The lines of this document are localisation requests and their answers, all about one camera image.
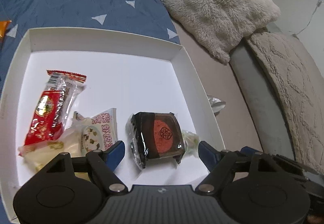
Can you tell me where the orange snack stick packet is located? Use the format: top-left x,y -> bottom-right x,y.
0,20 -> 12,40

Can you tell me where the white pink-lettered snack packet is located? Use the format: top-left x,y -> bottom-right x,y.
72,108 -> 118,155

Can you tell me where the small green-white candy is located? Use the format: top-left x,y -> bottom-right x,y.
182,130 -> 200,155

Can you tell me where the dark brown cake packet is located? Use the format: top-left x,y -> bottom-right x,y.
126,112 -> 185,170

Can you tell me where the crumpled silver wrapper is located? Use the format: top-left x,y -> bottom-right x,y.
208,95 -> 226,113

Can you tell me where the cream yellow snack packet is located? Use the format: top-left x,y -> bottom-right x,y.
18,125 -> 82,172

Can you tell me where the red wrapped snack packet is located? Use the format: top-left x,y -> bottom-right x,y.
24,70 -> 87,146

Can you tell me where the white cardboard box tray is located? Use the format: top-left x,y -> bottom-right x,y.
1,27 -> 225,223

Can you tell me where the beige textured rug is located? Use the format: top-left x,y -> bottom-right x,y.
246,31 -> 323,173

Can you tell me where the blue quilt with triangles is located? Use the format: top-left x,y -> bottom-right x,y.
1,0 -> 180,84

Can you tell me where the fluffy white cushion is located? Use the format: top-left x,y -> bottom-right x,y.
161,0 -> 281,65

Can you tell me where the white charging cable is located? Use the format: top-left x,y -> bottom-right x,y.
290,0 -> 324,36

